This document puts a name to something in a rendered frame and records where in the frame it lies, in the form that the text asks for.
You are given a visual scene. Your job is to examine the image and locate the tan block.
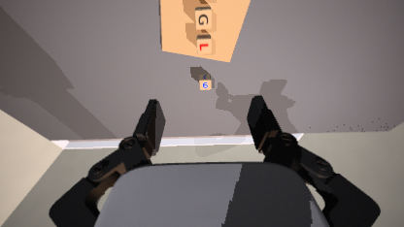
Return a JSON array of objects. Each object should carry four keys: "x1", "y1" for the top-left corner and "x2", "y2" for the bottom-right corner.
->
[
  {"x1": 199, "y1": 75, "x2": 211, "y2": 90},
  {"x1": 196, "y1": 34, "x2": 211, "y2": 54},
  {"x1": 194, "y1": 7, "x2": 212, "y2": 29}
]

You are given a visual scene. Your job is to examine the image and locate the orange flat mat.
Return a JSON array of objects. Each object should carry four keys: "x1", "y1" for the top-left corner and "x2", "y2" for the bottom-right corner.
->
[{"x1": 160, "y1": 0, "x2": 251, "y2": 62}]

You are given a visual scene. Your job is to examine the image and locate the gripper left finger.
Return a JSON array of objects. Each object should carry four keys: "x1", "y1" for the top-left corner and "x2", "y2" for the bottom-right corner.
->
[{"x1": 49, "y1": 99, "x2": 165, "y2": 227}]

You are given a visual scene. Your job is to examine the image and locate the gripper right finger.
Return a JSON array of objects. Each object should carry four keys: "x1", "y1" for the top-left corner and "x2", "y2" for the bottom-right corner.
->
[{"x1": 247, "y1": 96, "x2": 381, "y2": 227}]

